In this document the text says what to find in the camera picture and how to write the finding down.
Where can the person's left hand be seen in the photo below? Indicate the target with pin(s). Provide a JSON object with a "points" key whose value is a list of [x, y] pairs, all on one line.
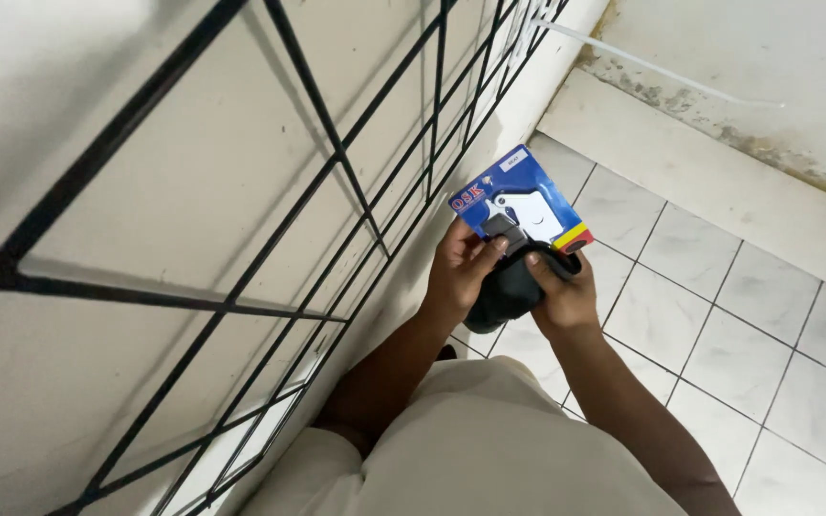
{"points": [[457, 276]]}

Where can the person's right hand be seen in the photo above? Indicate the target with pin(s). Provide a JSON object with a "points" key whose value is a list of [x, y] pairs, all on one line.
{"points": [[569, 301]]}

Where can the black plastic bag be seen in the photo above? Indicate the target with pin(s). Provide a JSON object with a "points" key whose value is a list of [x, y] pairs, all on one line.
{"points": [[510, 287]]}

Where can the blue blister pack card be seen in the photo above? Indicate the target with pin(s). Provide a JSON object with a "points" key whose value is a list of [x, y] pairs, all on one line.
{"points": [[528, 204]]}

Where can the person's beige shirt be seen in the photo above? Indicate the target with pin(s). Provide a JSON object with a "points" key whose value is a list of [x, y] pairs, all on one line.
{"points": [[470, 451]]}

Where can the black metal window grille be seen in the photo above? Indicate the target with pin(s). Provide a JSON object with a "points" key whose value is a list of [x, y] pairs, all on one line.
{"points": [[255, 236]]}

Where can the thin white wall pipe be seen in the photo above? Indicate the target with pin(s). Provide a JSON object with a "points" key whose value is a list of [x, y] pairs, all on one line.
{"points": [[657, 68]]}

